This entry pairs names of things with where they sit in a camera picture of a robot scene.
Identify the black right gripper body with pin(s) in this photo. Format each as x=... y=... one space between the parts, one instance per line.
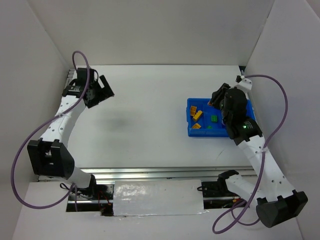
x=217 y=95

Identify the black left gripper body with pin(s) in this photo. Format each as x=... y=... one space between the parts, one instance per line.
x=99 y=92

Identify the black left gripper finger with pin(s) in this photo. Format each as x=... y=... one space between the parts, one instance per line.
x=106 y=89
x=96 y=100

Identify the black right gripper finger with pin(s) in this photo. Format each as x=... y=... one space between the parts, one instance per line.
x=217 y=104
x=223 y=85

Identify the green lego brick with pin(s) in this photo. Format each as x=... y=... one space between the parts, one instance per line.
x=214 y=118

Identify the yellow 2x4 lego brick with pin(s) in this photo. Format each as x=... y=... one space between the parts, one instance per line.
x=197 y=115

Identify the orange 2x4 lego brick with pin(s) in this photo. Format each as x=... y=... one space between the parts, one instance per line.
x=196 y=126

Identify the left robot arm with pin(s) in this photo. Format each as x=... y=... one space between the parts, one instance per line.
x=77 y=87

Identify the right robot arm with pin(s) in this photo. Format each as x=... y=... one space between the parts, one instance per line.
x=275 y=199

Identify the blue divided plastic bin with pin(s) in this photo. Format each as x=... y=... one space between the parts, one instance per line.
x=207 y=125

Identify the white taped cover plate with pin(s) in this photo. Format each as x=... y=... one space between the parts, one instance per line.
x=157 y=198

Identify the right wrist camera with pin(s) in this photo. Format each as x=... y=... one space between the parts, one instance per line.
x=244 y=84

